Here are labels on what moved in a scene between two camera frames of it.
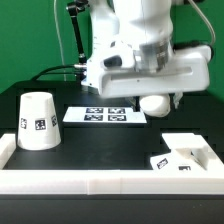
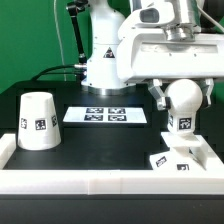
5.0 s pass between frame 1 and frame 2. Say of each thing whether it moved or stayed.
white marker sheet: stayed
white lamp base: stayed
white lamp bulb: moved
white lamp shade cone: stayed
